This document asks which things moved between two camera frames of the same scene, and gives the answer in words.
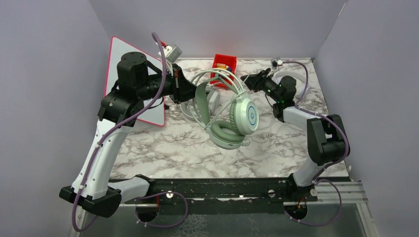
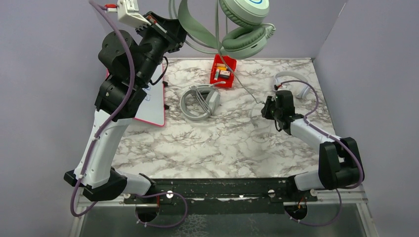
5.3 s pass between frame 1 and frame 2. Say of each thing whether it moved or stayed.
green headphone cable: moved
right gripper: moved
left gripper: moved
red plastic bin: stayed
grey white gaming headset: stayed
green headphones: moved
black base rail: stayed
